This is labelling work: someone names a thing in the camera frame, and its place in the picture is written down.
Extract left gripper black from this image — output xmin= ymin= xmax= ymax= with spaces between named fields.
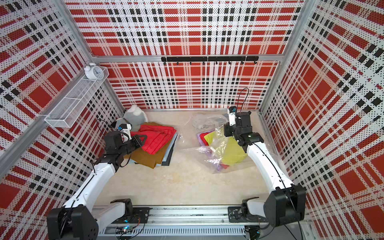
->
xmin=118 ymin=134 xmax=147 ymax=157

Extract red garment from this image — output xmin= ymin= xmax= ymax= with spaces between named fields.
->
xmin=198 ymin=132 xmax=210 ymax=146
xmin=131 ymin=125 xmax=177 ymax=155

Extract clear plastic vacuum bag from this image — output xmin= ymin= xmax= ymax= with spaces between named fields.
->
xmin=177 ymin=114 xmax=255 ymax=174

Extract dark grey trousers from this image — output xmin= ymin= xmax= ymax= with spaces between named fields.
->
xmin=160 ymin=133 xmax=179 ymax=166

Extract light blue garment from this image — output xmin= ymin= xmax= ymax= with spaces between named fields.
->
xmin=125 ymin=133 xmax=179 ymax=169

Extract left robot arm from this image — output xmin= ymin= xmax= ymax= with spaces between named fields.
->
xmin=47 ymin=131 xmax=147 ymax=240

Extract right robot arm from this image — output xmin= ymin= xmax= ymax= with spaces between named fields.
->
xmin=224 ymin=106 xmax=306 ymax=227

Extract grey white plush toy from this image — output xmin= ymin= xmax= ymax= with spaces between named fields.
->
xmin=111 ymin=105 xmax=148 ymax=132

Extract yellow folded garment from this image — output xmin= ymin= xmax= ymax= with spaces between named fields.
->
xmin=211 ymin=126 xmax=248 ymax=167

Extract purple folded garment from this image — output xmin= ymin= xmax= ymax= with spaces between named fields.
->
xmin=196 ymin=131 xmax=229 ymax=172

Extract white alarm clock on table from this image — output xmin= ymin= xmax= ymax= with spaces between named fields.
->
xmin=191 ymin=114 xmax=211 ymax=130

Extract white alarm clock on shelf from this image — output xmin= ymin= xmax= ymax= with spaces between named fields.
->
xmin=84 ymin=63 xmax=104 ymax=80

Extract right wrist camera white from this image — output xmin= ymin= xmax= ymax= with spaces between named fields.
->
xmin=228 ymin=106 xmax=237 ymax=126

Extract white wire mesh shelf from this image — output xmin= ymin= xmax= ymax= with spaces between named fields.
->
xmin=45 ymin=66 xmax=109 ymax=129

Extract black wall hook rail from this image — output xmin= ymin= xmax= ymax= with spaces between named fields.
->
xmin=161 ymin=56 xmax=259 ymax=63

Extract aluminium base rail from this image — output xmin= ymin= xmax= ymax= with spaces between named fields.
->
xmin=97 ymin=205 xmax=317 ymax=240

